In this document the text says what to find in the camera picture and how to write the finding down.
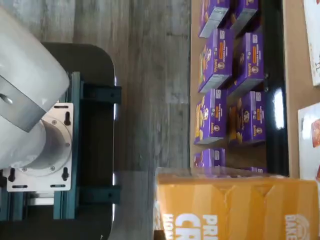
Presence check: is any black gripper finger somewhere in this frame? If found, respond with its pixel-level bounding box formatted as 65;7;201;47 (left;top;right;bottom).
152;229;166;240

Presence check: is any blue aluminium extrusion frame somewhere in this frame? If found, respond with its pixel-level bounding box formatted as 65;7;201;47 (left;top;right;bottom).
0;71;123;221

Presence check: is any silver robot mounting plate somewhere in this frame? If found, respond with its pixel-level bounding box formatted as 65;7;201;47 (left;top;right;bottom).
6;101;75;193

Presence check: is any orange Pretzelized cheddar crackers box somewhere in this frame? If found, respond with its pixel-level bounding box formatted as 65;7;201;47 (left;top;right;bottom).
303;0;320;88

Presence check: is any black metal shelf rack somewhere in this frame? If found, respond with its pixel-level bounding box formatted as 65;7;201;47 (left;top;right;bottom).
259;0;291;177

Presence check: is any purple Annie's macaroni box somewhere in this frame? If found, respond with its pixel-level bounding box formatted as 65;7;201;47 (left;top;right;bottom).
194;88;229;146
198;0;231;39
197;28;236;94
231;0;263;38
193;147;227;169
227;31;266;95
236;165;268;174
227;90;267;148

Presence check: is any black robot cart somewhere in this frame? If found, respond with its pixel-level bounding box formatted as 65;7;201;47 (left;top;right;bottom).
24;41;117;240

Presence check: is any yellow Pretzelized crackers box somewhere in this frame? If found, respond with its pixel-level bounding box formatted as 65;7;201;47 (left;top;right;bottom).
153;166;320;240

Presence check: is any blue Pretzelized crackers box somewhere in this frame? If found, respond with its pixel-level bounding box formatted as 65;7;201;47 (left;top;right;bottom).
297;101;320;181

